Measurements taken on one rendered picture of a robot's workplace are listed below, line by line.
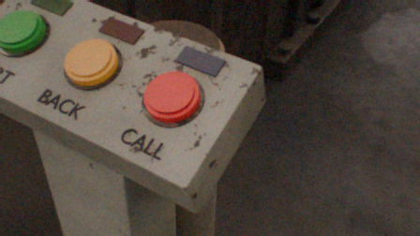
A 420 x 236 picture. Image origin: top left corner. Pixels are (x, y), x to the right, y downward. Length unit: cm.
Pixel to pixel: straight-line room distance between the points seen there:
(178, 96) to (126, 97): 4
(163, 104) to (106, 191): 12
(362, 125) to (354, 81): 19
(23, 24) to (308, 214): 77
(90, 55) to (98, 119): 5
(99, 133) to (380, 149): 96
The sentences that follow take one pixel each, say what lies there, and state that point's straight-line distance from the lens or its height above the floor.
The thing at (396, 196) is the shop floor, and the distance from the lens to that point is 114.
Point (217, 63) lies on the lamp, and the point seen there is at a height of 62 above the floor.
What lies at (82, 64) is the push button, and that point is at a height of 61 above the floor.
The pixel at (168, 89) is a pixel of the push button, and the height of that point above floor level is 61.
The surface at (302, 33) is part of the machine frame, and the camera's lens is 147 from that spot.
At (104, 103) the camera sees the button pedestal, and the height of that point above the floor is 59.
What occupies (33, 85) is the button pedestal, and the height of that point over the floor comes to 59.
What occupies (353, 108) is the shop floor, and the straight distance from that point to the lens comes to 133.
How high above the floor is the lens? 82
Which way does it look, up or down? 42 degrees down
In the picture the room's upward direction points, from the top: 2 degrees clockwise
